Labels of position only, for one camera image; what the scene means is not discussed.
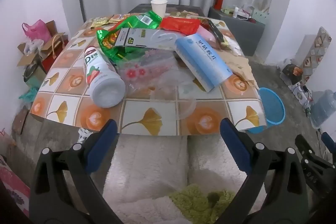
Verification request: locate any blue white medicine box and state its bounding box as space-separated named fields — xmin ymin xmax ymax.
xmin=175 ymin=34 xmax=234 ymax=93

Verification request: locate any pink plastic bag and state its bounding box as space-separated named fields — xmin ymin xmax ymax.
xmin=22 ymin=19 xmax=51 ymax=42

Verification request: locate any black snack wrapper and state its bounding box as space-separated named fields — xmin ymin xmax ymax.
xmin=202 ymin=18 xmax=229 ymax=46

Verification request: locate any white fluffy cloth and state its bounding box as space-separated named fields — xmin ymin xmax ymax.
xmin=102 ymin=135 xmax=250 ymax=224

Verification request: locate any grey cabinet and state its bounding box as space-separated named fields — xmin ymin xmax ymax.
xmin=208 ymin=7 xmax=265 ymax=56

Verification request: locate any cardboard box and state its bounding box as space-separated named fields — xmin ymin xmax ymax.
xmin=17 ymin=40 xmax=53 ymax=67

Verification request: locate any brown paper gift bag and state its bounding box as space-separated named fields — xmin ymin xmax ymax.
xmin=39 ymin=32 xmax=69 ymax=62

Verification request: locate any olive snack packet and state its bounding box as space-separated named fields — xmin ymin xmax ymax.
xmin=169 ymin=11 xmax=200 ymax=18

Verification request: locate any clear plastic lid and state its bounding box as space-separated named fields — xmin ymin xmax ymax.
xmin=150 ymin=85 xmax=197 ymax=122

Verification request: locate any pink floral cloth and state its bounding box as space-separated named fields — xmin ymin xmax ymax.
xmin=0 ymin=156 xmax=30 ymax=216

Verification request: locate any dark low table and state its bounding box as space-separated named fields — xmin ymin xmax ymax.
xmin=129 ymin=4 xmax=206 ymax=17

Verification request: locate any patterned upright board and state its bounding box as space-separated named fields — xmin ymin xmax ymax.
xmin=299 ymin=27 xmax=332 ymax=86

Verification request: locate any green snack bag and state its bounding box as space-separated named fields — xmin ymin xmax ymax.
xmin=97 ymin=11 xmax=163 ymax=62

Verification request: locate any red snack packet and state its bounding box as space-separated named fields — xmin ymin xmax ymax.
xmin=159 ymin=17 xmax=201 ymax=36

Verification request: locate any large water jug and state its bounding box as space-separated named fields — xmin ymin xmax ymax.
xmin=311 ymin=90 xmax=336 ymax=127

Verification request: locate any pink packet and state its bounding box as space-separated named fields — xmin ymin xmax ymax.
xmin=196 ymin=25 xmax=218 ymax=50

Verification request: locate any dark bag with orange print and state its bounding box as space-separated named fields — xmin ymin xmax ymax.
xmin=282 ymin=63 xmax=304 ymax=85

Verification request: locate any mint green box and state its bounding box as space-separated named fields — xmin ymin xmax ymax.
xmin=252 ymin=9 xmax=270 ymax=24

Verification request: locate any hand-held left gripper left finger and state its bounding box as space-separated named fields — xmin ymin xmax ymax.
xmin=29 ymin=119 xmax=124 ymax=224

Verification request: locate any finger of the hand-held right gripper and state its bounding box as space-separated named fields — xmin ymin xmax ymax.
xmin=294 ymin=134 xmax=336 ymax=198
xmin=321 ymin=132 xmax=336 ymax=155

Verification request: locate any white paper cup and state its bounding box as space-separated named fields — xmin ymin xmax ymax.
xmin=151 ymin=0 xmax=168 ymax=18

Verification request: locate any green fluffy cloth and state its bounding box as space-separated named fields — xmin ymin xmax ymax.
xmin=169 ymin=184 xmax=238 ymax=224

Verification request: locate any white power strip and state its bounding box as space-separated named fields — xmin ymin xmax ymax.
xmin=295 ymin=88 xmax=312 ymax=107

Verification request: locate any teal plastic bag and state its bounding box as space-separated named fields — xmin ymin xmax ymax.
xmin=18 ymin=86 xmax=40 ymax=109

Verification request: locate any clear flowered plastic bag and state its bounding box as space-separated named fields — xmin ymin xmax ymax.
xmin=115 ymin=50 xmax=184 ymax=90

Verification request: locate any white strawberry yogurt bottle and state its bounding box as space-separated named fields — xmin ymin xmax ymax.
xmin=84 ymin=47 xmax=126 ymax=108

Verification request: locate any blue plastic wastebasket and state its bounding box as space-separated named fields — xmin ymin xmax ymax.
xmin=247 ymin=87 xmax=286 ymax=134

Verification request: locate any white crumpled wrapper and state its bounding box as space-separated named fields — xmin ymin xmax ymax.
xmin=223 ymin=38 xmax=242 ymax=56

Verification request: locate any red gift bag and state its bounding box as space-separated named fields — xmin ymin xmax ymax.
xmin=42 ymin=53 xmax=57 ymax=73

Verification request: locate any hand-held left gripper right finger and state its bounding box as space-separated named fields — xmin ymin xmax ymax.
xmin=215 ymin=118 xmax=309 ymax=224

